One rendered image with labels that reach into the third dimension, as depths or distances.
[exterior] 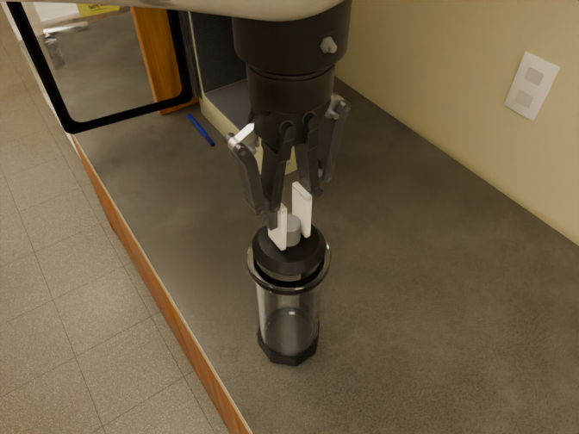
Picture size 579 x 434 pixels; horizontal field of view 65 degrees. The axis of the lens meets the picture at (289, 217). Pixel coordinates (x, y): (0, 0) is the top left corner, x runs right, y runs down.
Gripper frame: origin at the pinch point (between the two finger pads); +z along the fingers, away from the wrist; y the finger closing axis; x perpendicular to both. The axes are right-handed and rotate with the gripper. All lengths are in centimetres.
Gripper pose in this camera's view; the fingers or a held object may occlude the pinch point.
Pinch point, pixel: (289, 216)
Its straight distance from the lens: 52.2
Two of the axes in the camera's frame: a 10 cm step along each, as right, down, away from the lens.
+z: 0.0, 6.7, 7.4
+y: -8.2, 4.2, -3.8
